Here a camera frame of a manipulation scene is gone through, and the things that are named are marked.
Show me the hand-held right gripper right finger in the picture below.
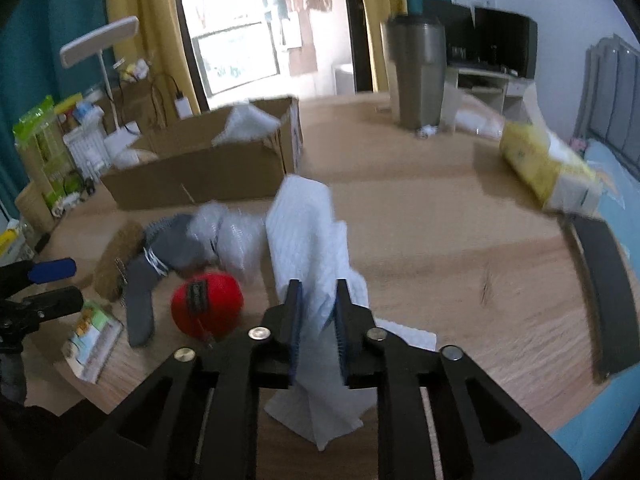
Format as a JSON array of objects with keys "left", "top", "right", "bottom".
[{"left": 334, "top": 279, "right": 583, "bottom": 480}]

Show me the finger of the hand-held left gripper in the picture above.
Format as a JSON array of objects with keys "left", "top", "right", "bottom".
[
  {"left": 0, "top": 287, "right": 84, "bottom": 342},
  {"left": 0, "top": 258, "right": 77, "bottom": 297}
]

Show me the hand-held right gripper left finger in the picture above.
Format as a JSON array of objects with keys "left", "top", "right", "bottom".
[{"left": 52, "top": 280, "right": 306, "bottom": 480}]

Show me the grey socks pair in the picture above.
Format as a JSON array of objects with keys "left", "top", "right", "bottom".
[{"left": 125, "top": 213, "right": 221, "bottom": 347}]

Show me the white paper towel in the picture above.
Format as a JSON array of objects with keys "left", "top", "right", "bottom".
[{"left": 264, "top": 175, "right": 437, "bottom": 451}]

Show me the bubble wrap bundle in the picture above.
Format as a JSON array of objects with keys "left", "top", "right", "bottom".
[{"left": 187, "top": 204, "right": 268, "bottom": 281}]

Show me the cardboard box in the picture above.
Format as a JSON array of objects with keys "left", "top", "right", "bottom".
[{"left": 101, "top": 96, "right": 304, "bottom": 211}]

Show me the small printed tissue packet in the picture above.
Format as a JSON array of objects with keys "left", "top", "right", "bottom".
[{"left": 61, "top": 300, "right": 124, "bottom": 385}]

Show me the red plush ball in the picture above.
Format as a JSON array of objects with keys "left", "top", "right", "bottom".
[{"left": 171, "top": 270, "right": 245, "bottom": 339}]

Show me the green snack package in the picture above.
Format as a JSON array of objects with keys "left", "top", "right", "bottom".
[{"left": 12, "top": 95, "right": 83, "bottom": 211}]

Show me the white slatted basket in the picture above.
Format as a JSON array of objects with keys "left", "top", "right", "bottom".
[{"left": 64, "top": 120, "right": 111, "bottom": 176}]

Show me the white packing foam sheet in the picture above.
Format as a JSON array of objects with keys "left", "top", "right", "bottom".
[{"left": 212, "top": 102, "right": 281, "bottom": 148}]

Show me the pastel plush toy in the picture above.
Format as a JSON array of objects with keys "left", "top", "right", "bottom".
[{"left": 121, "top": 59, "right": 151, "bottom": 81}]

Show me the white desk lamp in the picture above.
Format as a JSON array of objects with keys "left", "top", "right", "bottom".
[{"left": 60, "top": 16, "right": 146, "bottom": 158}]

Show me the white plastic bag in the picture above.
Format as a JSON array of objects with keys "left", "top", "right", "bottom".
[{"left": 452, "top": 92, "right": 506, "bottom": 138}]

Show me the white air conditioner unit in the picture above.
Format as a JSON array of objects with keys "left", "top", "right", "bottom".
[{"left": 334, "top": 63, "right": 356, "bottom": 95}]

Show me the yellow curtain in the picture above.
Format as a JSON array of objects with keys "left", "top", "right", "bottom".
[
  {"left": 103, "top": 0, "right": 211, "bottom": 113},
  {"left": 354, "top": 0, "right": 408, "bottom": 93}
]

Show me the yellow tissue pack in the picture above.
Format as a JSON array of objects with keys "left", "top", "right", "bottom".
[{"left": 499, "top": 121, "right": 604, "bottom": 216}]

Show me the stainless steel tumbler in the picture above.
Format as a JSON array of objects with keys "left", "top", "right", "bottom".
[{"left": 381, "top": 14, "right": 447, "bottom": 130}]

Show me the black flat pad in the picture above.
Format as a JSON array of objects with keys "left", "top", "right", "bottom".
[{"left": 560, "top": 214, "right": 632, "bottom": 383}]

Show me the balcony window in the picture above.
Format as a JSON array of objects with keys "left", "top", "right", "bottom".
[{"left": 192, "top": 22, "right": 281, "bottom": 96}]

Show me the black monitor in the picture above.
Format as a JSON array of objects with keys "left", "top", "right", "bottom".
[
  {"left": 474, "top": 6, "right": 538, "bottom": 78},
  {"left": 425, "top": 0, "right": 476, "bottom": 63}
]

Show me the grey padded headboard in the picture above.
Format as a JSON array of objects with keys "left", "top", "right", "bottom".
[{"left": 572, "top": 34, "right": 640, "bottom": 181}]

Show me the black charger cable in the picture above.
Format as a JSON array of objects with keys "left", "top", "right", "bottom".
[{"left": 150, "top": 75, "right": 183, "bottom": 126}]

